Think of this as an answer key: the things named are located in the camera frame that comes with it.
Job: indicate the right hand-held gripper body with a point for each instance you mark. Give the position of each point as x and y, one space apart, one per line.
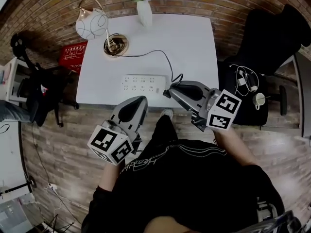
223 110

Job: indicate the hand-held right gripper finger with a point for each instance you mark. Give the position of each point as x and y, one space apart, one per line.
173 95

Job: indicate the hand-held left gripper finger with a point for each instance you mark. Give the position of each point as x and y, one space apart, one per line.
145 105

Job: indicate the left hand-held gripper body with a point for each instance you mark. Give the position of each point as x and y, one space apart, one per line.
107 142

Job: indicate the desk lamp with white shade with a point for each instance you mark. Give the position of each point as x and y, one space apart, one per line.
90 25

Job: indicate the person's right forearm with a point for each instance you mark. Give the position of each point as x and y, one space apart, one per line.
230 147

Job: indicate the person's left forearm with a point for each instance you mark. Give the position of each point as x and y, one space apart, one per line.
109 176

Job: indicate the white table top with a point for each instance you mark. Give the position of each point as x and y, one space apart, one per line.
11 154

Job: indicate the black office chair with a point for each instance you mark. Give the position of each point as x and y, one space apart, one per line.
36 98
228 105

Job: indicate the person's left white shoe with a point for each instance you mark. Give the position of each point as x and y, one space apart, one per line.
167 113

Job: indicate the person's black trousers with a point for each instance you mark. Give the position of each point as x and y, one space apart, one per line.
165 130

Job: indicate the white charger adapter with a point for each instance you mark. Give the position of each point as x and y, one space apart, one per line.
241 81

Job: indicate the white cup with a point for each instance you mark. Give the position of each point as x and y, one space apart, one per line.
259 99

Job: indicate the black and white charger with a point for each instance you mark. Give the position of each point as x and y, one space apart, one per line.
253 81

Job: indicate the small white floor power strip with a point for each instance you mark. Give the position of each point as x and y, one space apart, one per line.
52 186

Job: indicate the pink small item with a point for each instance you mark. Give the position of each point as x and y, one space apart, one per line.
44 91

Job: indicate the person's black printed t-shirt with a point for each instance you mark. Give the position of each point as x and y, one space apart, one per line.
189 186

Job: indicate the dark-topped table with white legs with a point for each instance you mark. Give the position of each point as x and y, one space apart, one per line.
306 93

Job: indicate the black stand base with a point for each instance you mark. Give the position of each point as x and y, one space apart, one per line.
32 181

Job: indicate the red box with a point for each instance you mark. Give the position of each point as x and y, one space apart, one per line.
73 54

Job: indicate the grey cloth bundle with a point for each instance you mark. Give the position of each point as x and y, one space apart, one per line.
12 111

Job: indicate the white plastic part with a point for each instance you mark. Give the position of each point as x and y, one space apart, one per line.
266 210

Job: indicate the white shelf unit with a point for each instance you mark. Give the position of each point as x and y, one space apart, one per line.
13 76

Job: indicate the clear plastic box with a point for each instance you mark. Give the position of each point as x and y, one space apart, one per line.
12 217

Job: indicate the chrome metal frame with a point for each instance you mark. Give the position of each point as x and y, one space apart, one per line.
279 222

